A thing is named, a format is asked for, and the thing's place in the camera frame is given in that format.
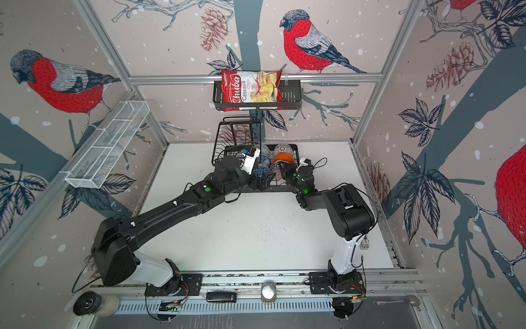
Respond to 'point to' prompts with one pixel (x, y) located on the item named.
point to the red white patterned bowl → (277, 168)
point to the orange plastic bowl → (283, 157)
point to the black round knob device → (87, 303)
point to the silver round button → (268, 293)
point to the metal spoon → (414, 300)
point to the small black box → (221, 297)
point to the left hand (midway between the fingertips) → (267, 169)
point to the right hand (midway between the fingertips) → (274, 165)
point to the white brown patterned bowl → (283, 149)
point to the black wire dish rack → (233, 134)
